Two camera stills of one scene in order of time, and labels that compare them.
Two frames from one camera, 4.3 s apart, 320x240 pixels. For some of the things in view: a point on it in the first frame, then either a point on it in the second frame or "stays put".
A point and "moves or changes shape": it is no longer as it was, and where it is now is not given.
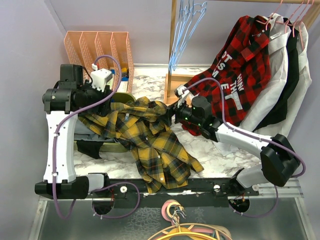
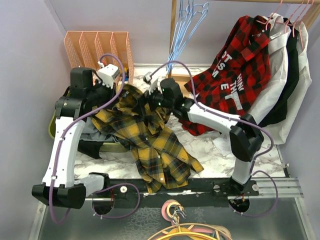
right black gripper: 173,109 -> 143,99
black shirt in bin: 90,148 stays put
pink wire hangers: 293,25 stays put
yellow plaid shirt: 162,158 moves or changes shape
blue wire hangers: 190,16 stays put
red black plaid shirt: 239,77 stays put
